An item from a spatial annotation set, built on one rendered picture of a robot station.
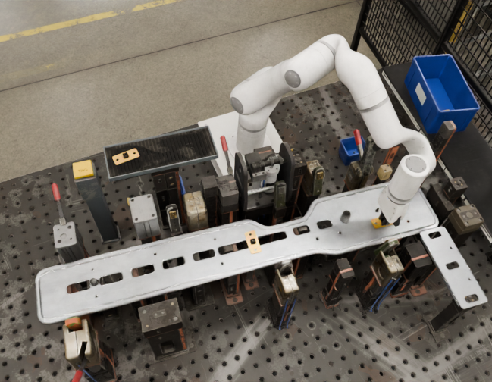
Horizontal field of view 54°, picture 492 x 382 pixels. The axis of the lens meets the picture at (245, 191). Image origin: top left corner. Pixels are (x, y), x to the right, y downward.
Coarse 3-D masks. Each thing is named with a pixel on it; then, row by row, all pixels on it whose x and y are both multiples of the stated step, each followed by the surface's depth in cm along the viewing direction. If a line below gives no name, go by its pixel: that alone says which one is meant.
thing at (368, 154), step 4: (368, 136) 164; (368, 140) 161; (372, 140) 162; (368, 144) 162; (372, 144) 161; (376, 144) 160; (368, 148) 163; (372, 148) 161; (376, 148) 160; (380, 148) 161; (364, 152) 167; (368, 152) 167; (372, 152) 167; (364, 156) 167; (368, 156) 168; (372, 156) 167; (364, 160) 168; (368, 160) 170; (372, 160) 169; (360, 164) 172; (364, 164) 169; (368, 164) 172; (364, 168) 171; (368, 168) 172; (368, 172) 173
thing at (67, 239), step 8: (72, 224) 157; (56, 232) 155; (64, 232) 155; (72, 232) 155; (56, 240) 153; (64, 240) 153; (72, 240) 153; (80, 240) 162; (56, 248) 152; (64, 248) 153; (72, 248) 155; (80, 248) 159; (64, 256) 158; (72, 256) 159; (80, 256) 161; (88, 256) 174; (80, 288) 182
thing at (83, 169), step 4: (88, 160) 159; (76, 164) 158; (80, 164) 158; (84, 164) 158; (88, 164) 158; (76, 168) 157; (80, 168) 157; (84, 168) 157; (88, 168) 157; (76, 172) 156; (80, 172) 156; (84, 172) 156; (88, 172) 156; (92, 172) 156; (76, 176) 155; (80, 176) 155; (84, 176) 156; (88, 176) 156
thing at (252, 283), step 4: (244, 244) 168; (244, 248) 172; (248, 272) 179; (252, 272) 180; (244, 276) 186; (248, 276) 182; (252, 276) 184; (244, 280) 186; (248, 280) 185; (252, 280) 186; (256, 280) 186; (244, 284) 185; (248, 284) 185; (252, 284) 185; (256, 284) 185; (248, 288) 184; (252, 288) 184
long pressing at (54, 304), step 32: (352, 192) 175; (416, 192) 176; (224, 224) 165; (256, 224) 166; (288, 224) 166; (352, 224) 168; (416, 224) 169; (96, 256) 157; (128, 256) 158; (160, 256) 158; (192, 256) 159; (224, 256) 159; (256, 256) 159; (288, 256) 160; (64, 288) 151; (96, 288) 151; (128, 288) 152; (160, 288) 152; (64, 320) 146
